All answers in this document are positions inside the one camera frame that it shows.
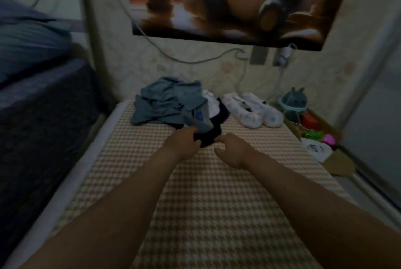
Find person's right hand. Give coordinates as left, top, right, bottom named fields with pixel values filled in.
left=213, top=133, right=259, bottom=169

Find person's left hand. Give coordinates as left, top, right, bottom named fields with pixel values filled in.
left=160, top=125, right=203, bottom=163

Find black garment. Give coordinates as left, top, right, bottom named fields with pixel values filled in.
left=191, top=100, right=231, bottom=149

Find pile of grey-blue clothes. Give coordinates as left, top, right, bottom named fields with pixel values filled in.
left=130, top=77, right=215, bottom=134

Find white polo shirt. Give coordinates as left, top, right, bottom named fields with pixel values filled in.
left=202, top=89, right=222, bottom=119

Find person's right forearm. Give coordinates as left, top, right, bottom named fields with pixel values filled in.
left=246, top=153, right=401, bottom=269

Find person's left forearm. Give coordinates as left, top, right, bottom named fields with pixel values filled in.
left=22, top=153, right=179, bottom=269

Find teal round bunny lamp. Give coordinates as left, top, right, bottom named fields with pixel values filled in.
left=277, top=87, right=308, bottom=115

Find green toy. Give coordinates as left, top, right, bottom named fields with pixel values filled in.
left=304, top=130, right=325, bottom=141

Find red toy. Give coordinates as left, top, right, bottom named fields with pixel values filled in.
left=301, top=112, right=322, bottom=129

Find white printed card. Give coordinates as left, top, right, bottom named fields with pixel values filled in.
left=301, top=137, right=334, bottom=163

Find wooden bedside tray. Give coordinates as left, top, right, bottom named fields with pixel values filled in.
left=282, top=109, right=357, bottom=177

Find white charger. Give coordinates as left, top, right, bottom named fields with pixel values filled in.
left=279, top=45, right=295, bottom=67

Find dark patterned bed cover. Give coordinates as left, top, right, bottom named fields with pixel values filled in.
left=0, top=59, right=107, bottom=263

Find grey sliding door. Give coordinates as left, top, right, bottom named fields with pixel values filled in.
left=341, top=47, right=401, bottom=207

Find grey-green pillow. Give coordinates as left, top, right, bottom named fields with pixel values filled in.
left=0, top=21, right=73, bottom=85

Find blue pillow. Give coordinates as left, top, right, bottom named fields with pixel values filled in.
left=0, top=0, right=51, bottom=25

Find long white cable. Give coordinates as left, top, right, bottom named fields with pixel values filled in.
left=97, top=0, right=250, bottom=65

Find thin white charger cable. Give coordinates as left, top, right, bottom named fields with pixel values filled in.
left=269, top=65, right=295, bottom=97

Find grey wall socket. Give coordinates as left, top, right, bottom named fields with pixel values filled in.
left=250, top=47, right=269, bottom=65

